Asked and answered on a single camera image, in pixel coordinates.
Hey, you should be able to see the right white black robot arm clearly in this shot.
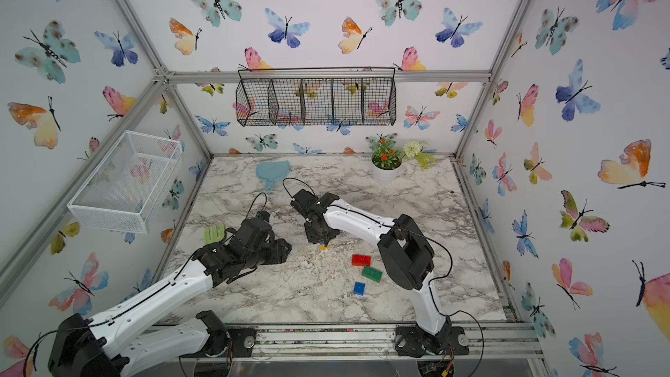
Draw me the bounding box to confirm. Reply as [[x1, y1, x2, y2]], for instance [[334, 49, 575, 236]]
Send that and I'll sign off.
[[291, 190, 451, 337]]

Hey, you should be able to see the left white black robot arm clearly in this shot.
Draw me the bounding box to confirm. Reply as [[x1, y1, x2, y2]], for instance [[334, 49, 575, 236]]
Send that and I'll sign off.
[[46, 211, 291, 376]]

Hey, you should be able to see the red lego brick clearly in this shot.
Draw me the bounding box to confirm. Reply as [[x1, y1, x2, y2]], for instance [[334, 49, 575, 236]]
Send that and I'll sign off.
[[351, 254, 372, 267]]

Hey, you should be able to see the green lego brick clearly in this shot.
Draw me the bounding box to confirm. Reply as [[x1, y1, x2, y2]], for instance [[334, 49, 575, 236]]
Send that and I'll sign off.
[[361, 266, 383, 283]]

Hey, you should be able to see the blue small lego brick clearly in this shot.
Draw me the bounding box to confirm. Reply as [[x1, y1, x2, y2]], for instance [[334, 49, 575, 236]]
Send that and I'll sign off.
[[353, 282, 366, 296]]

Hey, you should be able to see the teal hand mirror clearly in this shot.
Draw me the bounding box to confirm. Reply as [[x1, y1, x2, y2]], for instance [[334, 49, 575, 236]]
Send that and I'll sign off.
[[256, 161, 291, 193]]

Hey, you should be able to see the potted plant white pot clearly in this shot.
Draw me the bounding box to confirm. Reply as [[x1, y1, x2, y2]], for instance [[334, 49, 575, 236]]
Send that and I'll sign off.
[[366, 134, 436, 185]]

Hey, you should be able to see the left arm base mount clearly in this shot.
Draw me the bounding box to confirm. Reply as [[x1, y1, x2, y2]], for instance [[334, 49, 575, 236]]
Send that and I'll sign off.
[[183, 327, 258, 360]]

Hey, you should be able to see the black wire wall basket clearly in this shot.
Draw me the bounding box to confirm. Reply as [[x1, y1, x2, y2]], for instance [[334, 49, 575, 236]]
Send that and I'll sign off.
[[233, 66, 397, 127]]

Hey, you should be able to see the white mesh wall basket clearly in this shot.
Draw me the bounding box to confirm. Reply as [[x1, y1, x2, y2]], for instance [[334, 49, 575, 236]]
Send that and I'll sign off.
[[67, 130, 183, 234]]

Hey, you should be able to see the aluminium front rail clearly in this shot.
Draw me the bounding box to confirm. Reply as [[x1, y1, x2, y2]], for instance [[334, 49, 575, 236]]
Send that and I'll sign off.
[[101, 323, 545, 363]]

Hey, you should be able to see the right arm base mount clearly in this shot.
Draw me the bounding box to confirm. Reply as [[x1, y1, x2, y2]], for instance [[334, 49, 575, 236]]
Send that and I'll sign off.
[[394, 326, 469, 358]]

